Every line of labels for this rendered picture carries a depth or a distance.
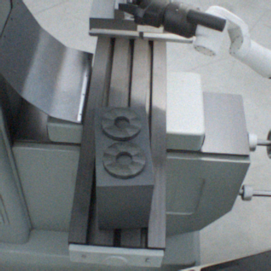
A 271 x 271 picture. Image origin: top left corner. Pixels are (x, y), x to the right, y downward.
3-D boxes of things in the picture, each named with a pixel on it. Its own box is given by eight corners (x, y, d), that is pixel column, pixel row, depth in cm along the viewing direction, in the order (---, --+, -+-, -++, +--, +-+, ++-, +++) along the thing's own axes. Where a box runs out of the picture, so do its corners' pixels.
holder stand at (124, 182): (141, 153, 126) (146, 101, 111) (148, 227, 113) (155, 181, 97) (95, 155, 125) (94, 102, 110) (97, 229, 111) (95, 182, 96)
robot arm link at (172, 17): (154, -18, 126) (195, -6, 123) (152, 10, 133) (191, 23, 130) (133, 4, 118) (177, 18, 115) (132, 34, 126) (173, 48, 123)
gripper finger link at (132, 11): (119, 0, 124) (140, 6, 123) (119, 9, 127) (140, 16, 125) (116, 3, 124) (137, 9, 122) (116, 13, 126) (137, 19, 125)
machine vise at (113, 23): (192, 17, 166) (195, -8, 157) (193, 43, 156) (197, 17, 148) (93, 9, 165) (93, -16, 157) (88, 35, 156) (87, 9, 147)
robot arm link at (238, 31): (205, 7, 123) (244, 31, 128) (192, 36, 122) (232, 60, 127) (217, 2, 117) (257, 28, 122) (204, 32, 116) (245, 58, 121)
